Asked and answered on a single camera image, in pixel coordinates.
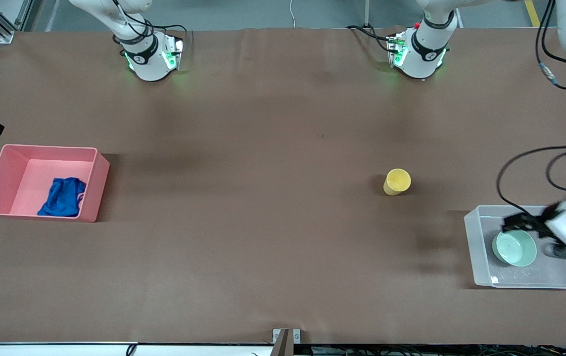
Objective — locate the white table edge rail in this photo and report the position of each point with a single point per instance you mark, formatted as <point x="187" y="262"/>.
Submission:
<point x="65" y="350"/>

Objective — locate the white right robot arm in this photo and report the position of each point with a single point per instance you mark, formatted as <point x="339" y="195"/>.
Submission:
<point x="147" y="59"/>

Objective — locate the blue cloth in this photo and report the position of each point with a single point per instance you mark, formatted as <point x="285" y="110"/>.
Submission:
<point x="63" y="198"/>

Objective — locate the yellow cup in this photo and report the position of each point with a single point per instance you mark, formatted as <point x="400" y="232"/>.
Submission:
<point x="396" y="182"/>

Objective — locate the mint green bowl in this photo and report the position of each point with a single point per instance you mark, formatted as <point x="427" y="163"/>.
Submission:
<point x="513" y="249"/>

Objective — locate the aluminium frame profile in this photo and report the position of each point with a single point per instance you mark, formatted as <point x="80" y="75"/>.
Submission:
<point x="6" y="35"/>

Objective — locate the grey metal post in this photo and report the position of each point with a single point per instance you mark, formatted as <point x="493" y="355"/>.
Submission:
<point x="366" y="12"/>

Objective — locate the metal table bracket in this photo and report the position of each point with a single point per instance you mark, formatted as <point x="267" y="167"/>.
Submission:
<point x="285" y="343"/>

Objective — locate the pink plastic bin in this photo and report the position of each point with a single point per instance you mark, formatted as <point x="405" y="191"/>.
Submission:
<point x="16" y="173"/>

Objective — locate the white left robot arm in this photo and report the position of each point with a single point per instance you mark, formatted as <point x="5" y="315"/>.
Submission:
<point x="424" y="49"/>

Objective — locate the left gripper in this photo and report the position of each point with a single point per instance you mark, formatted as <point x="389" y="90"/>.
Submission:
<point x="534" y="222"/>

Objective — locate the clear plastic box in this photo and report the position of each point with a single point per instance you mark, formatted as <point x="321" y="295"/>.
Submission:
<point x="560" y="277"/>

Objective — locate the brown table cover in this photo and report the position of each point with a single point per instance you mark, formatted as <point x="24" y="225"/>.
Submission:
<point x="283" y="198"/>

